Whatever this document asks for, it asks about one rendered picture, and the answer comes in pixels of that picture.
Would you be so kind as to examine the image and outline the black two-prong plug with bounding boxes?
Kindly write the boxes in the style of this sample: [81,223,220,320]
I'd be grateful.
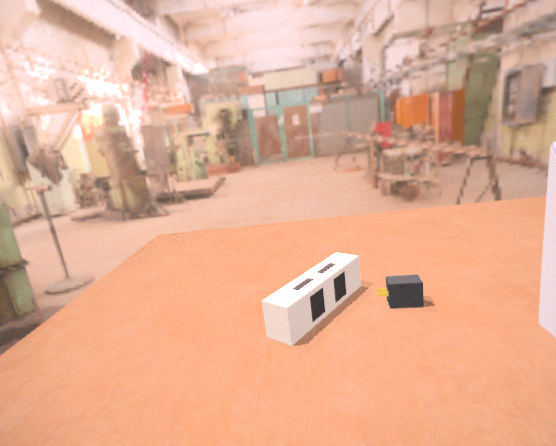
[376,274,423,309]

